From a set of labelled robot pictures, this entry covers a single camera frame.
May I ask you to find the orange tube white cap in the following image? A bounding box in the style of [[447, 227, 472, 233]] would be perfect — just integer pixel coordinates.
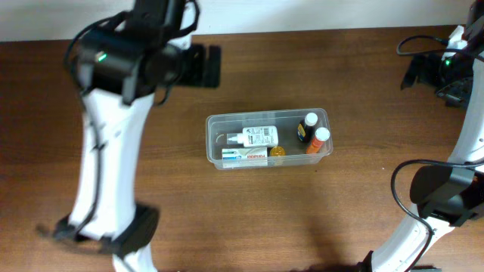
[[306, 127, 330, 154]]

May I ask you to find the white spray bottle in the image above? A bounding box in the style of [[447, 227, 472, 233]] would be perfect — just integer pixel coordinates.
[[226, 125, 279, 147]]

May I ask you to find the white Panadol medicine box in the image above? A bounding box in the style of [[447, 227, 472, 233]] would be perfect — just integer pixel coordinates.
[[222, 147, 268, 168]]

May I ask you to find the dark bottle white cap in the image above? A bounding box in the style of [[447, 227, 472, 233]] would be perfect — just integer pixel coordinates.
[[297, 113, 318, 143]]

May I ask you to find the small gold lid jar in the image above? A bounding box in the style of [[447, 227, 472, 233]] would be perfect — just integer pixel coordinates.
[[269, 146, 286, 166]]

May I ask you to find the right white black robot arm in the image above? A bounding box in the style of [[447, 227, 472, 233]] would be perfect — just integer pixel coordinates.
[[354, 1, 483, 271]]

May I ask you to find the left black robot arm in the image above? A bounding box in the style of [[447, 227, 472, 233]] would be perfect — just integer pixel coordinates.
[[52, 0, 222, 271]]

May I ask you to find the clear plastic container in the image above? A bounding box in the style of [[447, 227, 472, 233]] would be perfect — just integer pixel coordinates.
[[206, 108, 334, 170]]

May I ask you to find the right black camera cable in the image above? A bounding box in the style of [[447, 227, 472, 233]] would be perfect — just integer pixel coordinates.
[[389, 34, 484, 272]]

